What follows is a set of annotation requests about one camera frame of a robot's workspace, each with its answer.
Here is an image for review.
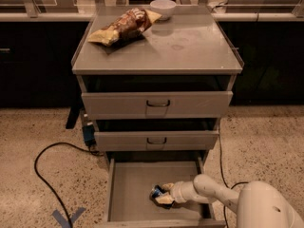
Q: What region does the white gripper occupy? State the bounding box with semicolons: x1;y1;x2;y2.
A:
155;181;198;205

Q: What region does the blue pepsi can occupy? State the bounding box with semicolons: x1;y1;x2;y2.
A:
149;185;173;209

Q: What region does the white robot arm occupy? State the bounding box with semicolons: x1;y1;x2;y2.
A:
151;174;304;228

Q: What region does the grey open bottom drawer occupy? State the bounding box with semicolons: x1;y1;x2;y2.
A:
94;157;225;228

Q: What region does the grey middle drawer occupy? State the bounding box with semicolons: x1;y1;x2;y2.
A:
94;130;219;151

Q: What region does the grey top drawer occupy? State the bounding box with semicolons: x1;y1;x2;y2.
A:
82;91;233;120

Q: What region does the grey metal drawer cabinet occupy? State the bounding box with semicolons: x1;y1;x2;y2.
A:
70;4;245;163

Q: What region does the blue power adapter box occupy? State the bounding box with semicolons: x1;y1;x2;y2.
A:
82;124;96;146

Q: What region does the blue tape cross mark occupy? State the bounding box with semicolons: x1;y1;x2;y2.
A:
51;206;87;228

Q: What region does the brown yellow chip bag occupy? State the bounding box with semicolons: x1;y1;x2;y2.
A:
88;8;162;47

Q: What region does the white bowl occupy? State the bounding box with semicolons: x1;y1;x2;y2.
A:
150;0;177;20

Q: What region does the dark counter cabinet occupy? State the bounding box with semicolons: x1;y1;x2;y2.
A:
0;21;304;107

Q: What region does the black cable right floor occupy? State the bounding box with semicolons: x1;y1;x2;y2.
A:
217;123;250;223

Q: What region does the black cable floor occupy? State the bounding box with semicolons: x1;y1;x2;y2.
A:
33;142;105;228
217;123;250;223

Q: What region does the black cable left floor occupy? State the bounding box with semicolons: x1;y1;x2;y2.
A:
33;142;105;228

